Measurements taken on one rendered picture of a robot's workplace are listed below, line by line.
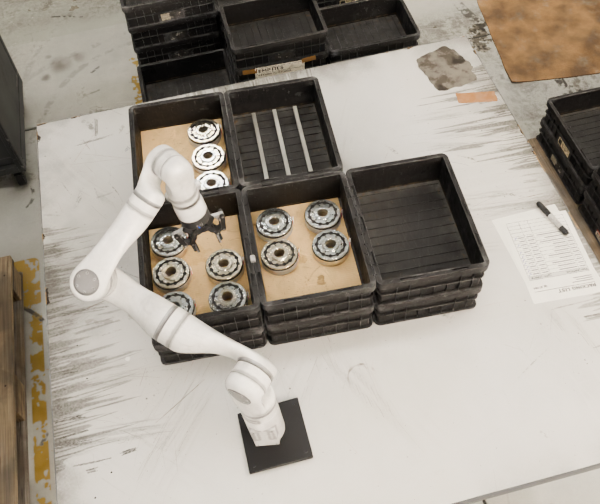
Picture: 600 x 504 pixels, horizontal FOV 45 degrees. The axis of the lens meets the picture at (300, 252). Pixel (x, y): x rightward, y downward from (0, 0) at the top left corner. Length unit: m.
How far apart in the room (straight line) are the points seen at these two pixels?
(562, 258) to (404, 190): 0.50
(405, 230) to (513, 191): 0.45
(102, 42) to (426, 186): 2.42
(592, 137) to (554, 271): 1.10
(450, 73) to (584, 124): 0.78
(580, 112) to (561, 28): 0.92
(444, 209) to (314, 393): 0.65
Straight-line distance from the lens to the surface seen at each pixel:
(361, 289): 1.85
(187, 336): 1.64
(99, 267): 1.66
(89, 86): 3.92
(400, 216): 2.11
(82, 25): 4.31
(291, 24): 3.27
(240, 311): 1.83
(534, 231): 2.30
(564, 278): 2.23
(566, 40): 4.08
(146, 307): 1.68
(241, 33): 3.25
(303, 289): 1.97
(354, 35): 3.37
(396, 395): 1.97
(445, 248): 2.06
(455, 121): 2.56
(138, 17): 3.36
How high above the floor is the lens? 2.51
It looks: 56 degrees down
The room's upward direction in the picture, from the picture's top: 5 degrees counter-clockwise
